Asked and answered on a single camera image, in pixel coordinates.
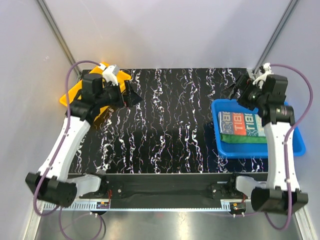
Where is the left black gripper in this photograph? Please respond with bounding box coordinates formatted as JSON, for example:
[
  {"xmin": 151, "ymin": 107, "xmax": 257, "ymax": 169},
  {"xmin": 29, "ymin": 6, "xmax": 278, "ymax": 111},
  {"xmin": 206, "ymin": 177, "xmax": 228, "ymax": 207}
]
[{"xmin": 96, "ymin": 79, "xmax": 142, "ymax": 108}]

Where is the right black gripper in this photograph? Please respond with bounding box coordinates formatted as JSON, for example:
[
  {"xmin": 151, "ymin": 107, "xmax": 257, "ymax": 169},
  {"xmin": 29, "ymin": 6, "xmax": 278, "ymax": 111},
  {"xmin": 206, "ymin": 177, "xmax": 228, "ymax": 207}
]
[{"xmin": 220, "ymin": 73, "xmax": 268, "ymax": 112}]

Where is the white red printed towel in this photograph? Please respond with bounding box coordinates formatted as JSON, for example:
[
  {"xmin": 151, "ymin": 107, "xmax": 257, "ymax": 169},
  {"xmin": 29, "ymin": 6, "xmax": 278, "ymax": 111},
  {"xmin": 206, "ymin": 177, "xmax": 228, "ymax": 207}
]
[{"xmin": 218, "ymin": 111, "xmax": 265, "ymax": 137}]

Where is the green microfibre towel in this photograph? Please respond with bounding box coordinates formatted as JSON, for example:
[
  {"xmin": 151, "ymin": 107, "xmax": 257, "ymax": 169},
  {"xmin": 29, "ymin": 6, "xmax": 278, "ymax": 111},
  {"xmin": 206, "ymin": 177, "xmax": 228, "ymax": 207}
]
[{"xmin": 220, "ymin": 134, "xmax": 267, "ymax": 144}]

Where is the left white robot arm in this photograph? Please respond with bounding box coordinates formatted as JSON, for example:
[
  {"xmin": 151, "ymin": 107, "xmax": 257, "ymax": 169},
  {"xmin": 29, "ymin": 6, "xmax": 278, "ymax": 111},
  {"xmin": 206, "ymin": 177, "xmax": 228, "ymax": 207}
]
[{"xmin": 25, "ymin": 73, "xmax": 143, "ymax": 208}]

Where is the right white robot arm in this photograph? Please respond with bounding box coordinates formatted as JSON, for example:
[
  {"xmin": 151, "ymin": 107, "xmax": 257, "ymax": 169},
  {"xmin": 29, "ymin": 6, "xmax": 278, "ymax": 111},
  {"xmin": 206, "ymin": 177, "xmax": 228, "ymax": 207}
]
[{"xmin": 226, "ymin": 73, "xmax": 309, "ymax": 215}]

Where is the yellow plastic tray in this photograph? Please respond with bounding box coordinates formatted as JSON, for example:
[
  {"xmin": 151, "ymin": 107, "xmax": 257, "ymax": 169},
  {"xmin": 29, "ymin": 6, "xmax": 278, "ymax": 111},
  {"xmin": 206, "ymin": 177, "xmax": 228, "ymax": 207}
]
[{"xmin": 59, "ymin": 63, "xmax": 132, "ymax": 123}]

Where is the blue plastic bin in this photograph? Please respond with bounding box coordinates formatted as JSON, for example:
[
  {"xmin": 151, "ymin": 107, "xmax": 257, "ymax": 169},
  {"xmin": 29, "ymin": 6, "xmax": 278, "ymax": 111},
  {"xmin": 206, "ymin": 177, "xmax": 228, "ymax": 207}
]
[{"xmin": 211, "ymin": 98, "xmax": 307, "ymax": 159}]

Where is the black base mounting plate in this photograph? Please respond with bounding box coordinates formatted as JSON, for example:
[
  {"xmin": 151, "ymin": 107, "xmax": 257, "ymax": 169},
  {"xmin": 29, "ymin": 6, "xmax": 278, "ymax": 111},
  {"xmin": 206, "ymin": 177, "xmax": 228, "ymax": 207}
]
[{"xmin": 82, "ymin": 173, "xmax": 242, "ymax": 212}]

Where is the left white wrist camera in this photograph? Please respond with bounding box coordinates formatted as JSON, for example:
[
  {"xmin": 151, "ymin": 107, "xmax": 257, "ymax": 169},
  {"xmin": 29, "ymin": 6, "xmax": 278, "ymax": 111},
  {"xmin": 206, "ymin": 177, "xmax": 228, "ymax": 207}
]
[{"xmin": 99, "ymin": 63, "xmax": 120, "ymax": 86}]

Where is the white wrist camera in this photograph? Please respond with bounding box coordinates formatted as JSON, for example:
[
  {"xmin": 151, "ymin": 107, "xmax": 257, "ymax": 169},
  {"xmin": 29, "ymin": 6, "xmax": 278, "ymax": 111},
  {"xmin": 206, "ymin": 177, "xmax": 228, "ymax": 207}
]
[
  {"xmin": 99, "ymin": 63, "xmax": 120, "ymax": 86},
  {"xmin": 252, "ymin": 62, "xmax": 274, "ymax": 89}
]

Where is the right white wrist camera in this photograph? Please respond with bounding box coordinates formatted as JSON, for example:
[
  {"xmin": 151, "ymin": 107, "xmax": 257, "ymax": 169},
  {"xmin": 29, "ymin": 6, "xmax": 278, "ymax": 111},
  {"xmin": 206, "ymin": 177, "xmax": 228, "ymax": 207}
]
[{"xmin": 252, "ymin": 62, "xmax": 274, "ymax": 89}]

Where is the aluminium frame rail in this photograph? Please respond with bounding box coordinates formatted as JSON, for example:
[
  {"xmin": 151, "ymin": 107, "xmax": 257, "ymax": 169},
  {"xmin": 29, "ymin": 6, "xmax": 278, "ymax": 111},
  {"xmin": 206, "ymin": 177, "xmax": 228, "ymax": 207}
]
[{"xmin": 32, "ymin": 181, "xmax": 306, "ymax": 213}]

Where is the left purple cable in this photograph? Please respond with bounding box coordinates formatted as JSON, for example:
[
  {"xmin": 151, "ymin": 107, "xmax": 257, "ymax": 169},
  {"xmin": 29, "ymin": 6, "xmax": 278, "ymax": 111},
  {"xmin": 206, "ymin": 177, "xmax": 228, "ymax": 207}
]
[{"xmin": 32, "ymin": 59, "xmax": 109, "ymax": 239}]

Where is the purple cable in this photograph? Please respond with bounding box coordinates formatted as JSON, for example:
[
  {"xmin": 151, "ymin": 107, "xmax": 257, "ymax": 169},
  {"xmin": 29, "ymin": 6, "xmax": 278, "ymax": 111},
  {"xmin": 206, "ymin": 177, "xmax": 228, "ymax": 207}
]
[
  {"xmin": 32, "ymin": 59, "xmax": 109, "ymax": 239},
  {"xmin": 231, "ymin": 63, "xmax": 315, "ymax": 230}
]

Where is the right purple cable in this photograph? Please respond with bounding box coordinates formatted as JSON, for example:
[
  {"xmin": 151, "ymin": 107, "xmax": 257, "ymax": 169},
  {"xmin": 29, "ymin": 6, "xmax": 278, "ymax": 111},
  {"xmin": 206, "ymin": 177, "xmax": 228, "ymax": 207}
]
[{"xmin": 231, "ymin": 63, "xmax": 315, "ymax": 230}]

